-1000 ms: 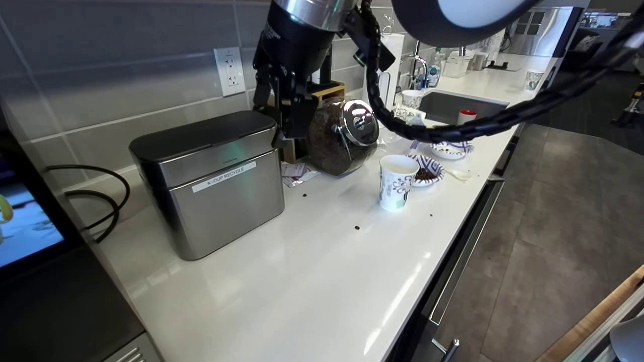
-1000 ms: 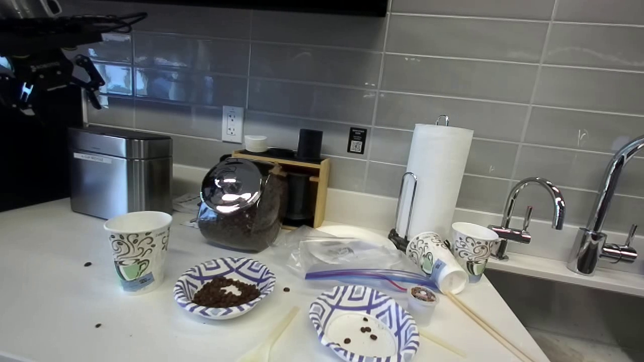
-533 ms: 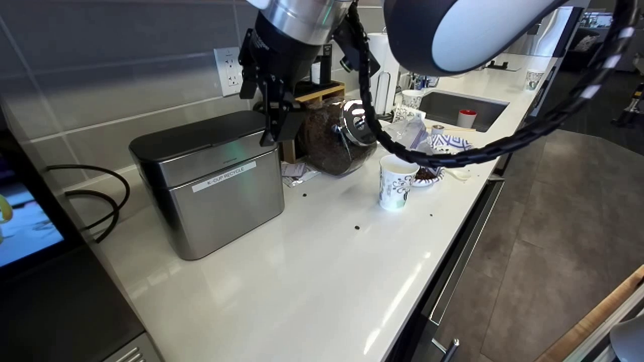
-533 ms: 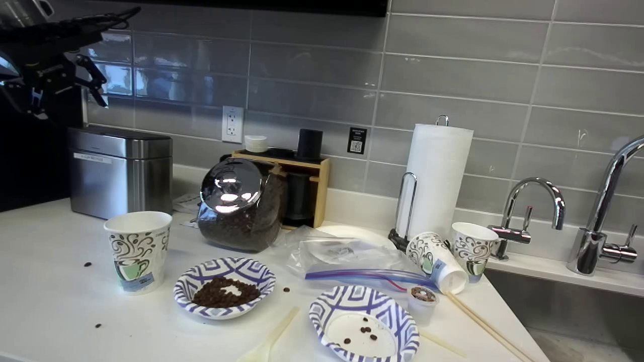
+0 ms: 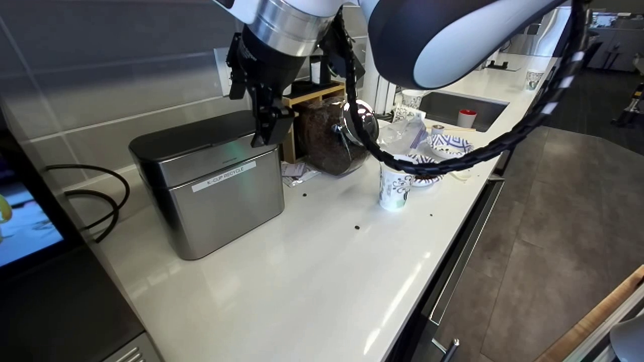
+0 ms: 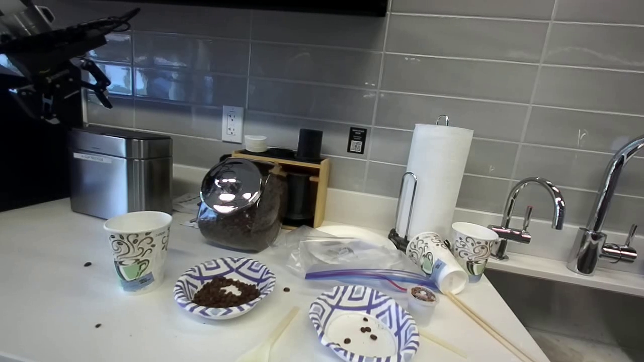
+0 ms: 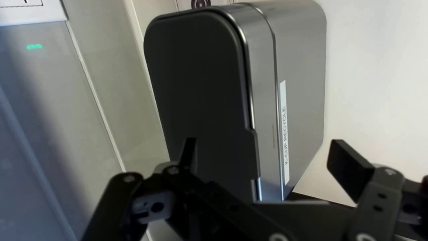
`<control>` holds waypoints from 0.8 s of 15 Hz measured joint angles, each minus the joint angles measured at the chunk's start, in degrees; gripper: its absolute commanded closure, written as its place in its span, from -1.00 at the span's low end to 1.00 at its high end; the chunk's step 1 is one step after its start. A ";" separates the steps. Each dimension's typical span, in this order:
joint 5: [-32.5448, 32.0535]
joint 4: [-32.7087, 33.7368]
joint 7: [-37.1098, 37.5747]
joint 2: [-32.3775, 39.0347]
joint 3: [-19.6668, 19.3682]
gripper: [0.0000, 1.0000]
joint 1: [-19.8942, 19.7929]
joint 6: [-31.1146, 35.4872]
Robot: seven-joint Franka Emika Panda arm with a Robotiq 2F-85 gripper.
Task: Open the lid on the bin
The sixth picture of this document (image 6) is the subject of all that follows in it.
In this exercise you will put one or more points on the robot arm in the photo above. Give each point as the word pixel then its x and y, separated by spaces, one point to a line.
pixel 29 30

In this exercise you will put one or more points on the black canister on shelf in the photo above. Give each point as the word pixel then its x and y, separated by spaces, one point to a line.
pixel 308 145

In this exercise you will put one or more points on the tall chrome kitchen faucet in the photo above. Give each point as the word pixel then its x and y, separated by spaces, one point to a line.
pixel 592 240

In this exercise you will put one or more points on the wooden countertop organizer shelf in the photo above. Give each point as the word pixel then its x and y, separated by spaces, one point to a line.
pixel 307 186

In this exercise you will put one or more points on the clear plastic zip bag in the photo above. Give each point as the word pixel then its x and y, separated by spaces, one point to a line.
pixel 322 256

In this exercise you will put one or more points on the patterned paper cup upright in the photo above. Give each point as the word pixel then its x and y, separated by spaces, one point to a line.
pixel 140 243

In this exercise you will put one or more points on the stainless sink basin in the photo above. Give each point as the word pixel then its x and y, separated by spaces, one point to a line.
pixel 573 322

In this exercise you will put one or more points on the paper plate with coffee grounds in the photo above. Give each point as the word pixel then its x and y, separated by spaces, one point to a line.
pixel 223 289

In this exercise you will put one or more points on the small chrome faucet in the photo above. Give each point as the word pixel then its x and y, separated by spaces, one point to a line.
pixel 522 235

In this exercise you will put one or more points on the white round container on shelf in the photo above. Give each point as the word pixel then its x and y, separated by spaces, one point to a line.
pixel 254 143

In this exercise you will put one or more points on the white paper towel roll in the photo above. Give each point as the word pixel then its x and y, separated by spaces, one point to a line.
pixel 430 182

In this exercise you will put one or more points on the tipped patterned paper cup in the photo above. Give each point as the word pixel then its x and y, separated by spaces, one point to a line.
pixel 430 254

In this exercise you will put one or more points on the stainless steel lidded bin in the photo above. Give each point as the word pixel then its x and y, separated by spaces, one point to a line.
pixel 118 172

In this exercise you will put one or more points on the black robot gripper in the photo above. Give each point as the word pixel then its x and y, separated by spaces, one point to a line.
pixel 51 93

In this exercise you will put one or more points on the patterned paper cup near sink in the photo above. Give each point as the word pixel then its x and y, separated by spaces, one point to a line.
pixel 473 246

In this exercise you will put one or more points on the wooden stir stick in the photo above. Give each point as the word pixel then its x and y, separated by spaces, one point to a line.
pixel 487 328

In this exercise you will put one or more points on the white wall power outlet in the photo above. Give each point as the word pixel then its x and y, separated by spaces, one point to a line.
pixel 231 124

